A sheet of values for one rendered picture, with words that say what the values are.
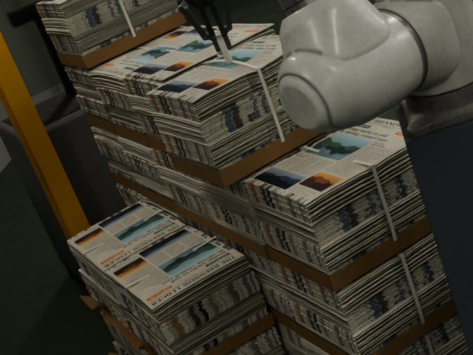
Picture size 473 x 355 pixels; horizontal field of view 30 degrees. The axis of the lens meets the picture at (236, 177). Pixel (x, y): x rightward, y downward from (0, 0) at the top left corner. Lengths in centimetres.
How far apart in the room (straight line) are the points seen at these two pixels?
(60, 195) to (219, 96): 149
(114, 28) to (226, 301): 103
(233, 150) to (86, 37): 92
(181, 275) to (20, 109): 126
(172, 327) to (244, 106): 59
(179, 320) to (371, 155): 66
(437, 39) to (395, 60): 10
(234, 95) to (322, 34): 72
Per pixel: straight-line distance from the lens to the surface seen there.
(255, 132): 211
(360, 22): 140
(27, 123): 337
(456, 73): 154
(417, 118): 158
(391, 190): 200
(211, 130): 206
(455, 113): 156
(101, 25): 287
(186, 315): 227
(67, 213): 347
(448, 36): 151
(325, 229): 192
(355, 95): 138
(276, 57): 213
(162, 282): 233
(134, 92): 252
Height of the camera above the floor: 157
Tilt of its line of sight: 20 degrees down
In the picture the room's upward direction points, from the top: 21 degrees counter-clockwise
